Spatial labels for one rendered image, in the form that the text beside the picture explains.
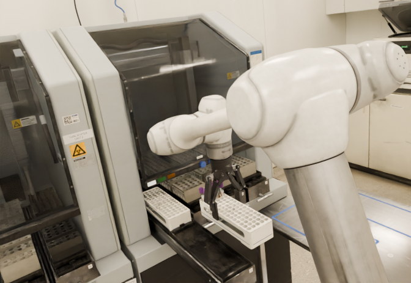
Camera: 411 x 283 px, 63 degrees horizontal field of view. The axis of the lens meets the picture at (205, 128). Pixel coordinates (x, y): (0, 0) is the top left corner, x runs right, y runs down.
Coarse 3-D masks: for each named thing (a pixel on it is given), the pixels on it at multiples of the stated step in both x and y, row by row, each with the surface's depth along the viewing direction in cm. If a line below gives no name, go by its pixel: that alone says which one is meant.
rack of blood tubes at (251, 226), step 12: (204, 204) 125; (228, 204) 123; (240, 204) 122; (204, 216) 128; (228, 216) 115; (240, 216) 114; (252, 216) 113; (264, 216) 112; (228, 228) 115; (240, 228) 108; (252, 228) 107; (264, 228) 108; (240, 240) 110; (252, 240) 106; (264, 240) 109
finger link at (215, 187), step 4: (220, 176) 116; (216, 180) 119; (220, 180) 116; (216, 184) 117; (220, 184) 116; (212, 188) 118; (216, 188) 116; (212, 192) 117; (216, 192) 117; (212, 196) 117; (216, 196) 117; (212, 200) 116
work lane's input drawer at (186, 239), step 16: (160, 224) 136; (192, 224) 134; (176, 240) 126; (192, 240) 125; (208, 240) 124; (192, 256) 116; (208, 256) 115; (224, 256) 114; (240, 256) 111; (208, 272) 108; (224, 272) 105; (240, 272) 106
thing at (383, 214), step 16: (368, 192) 138; (272, 208) 136; (288, 208) 134; (368, 208) 127; (384, 208) 126; (400, 208) 125; (272, 224) 125; (288, 224) 124; (384, 224) 117; (400, 224) 116; (304, 240) 114; (384, 240) 109; (400, 240) 108; (384, 256) 102; (400, 256) 102; (400, 272) 96
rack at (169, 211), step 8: (144, 192) 154; (152, 192) 153; (160, 192) 152; (144, 200) 147; (152, 200) 145; (160, 200) 146; (168, 200) 144; (176, 200) 142; (152, 208) 141; (160, 208) 138; (168, 208) 137; (176, 208) 138; (184, 208) 136; (160, 216) 143; (168, 216) 132; (176, 216) 131; (184, 216) 133; (168, 224) 130; (176, 224) 131
